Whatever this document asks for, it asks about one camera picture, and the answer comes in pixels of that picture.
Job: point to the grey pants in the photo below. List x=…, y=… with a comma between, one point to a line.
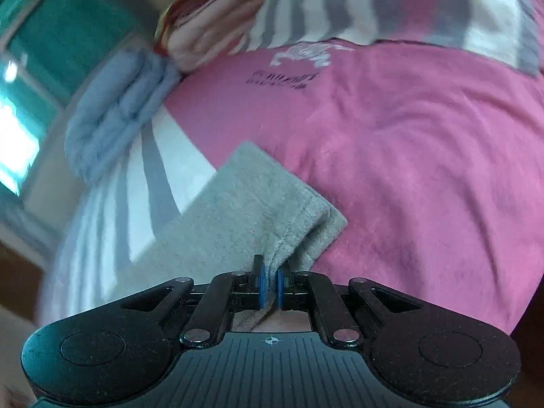
x=255, y=212

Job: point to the folded light pink blanket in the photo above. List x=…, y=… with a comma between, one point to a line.
x=212, y=21

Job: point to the folded light blue duvet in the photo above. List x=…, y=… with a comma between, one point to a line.
x=119, y=106

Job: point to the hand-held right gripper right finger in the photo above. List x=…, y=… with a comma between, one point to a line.
x=280, y=285

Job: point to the striped pink grey bed sheet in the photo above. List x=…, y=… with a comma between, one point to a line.
x=403, y=157

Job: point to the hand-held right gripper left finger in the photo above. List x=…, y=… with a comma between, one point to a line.
x=261, y=285

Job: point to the striped grey white pillow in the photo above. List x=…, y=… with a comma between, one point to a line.
x=374, y=0

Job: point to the window with green glass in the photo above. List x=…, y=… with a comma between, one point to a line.
x=38, y=72

